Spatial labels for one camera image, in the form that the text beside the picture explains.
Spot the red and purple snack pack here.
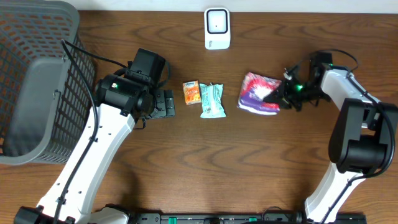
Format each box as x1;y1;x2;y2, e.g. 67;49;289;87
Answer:
238;72;282;115

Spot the orange tissue pack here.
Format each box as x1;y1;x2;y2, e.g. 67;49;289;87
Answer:
183;80;201;105

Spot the teal wet wipes pack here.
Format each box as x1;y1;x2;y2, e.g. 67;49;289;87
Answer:
200;83;226;119

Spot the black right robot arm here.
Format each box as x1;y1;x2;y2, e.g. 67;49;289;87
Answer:
263;63;397;223

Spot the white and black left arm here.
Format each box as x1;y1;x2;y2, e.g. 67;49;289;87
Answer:
14;74;175;224

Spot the white barcode scanner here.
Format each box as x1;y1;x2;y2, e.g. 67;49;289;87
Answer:
204;7;231;50

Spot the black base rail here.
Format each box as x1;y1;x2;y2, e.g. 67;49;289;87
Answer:
102;212;368;224

